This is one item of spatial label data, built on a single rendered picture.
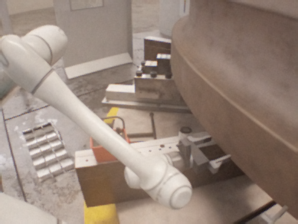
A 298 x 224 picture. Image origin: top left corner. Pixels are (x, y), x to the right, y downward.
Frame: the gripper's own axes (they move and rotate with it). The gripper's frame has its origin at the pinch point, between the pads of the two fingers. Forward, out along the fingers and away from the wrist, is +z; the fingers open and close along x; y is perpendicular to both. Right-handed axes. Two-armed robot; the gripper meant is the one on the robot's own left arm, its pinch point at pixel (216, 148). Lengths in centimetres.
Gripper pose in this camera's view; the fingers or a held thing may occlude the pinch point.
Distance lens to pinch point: 98.6
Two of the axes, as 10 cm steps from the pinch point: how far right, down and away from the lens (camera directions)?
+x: 4.0, 5.0, -7.7
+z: 9.2, -2.2, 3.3
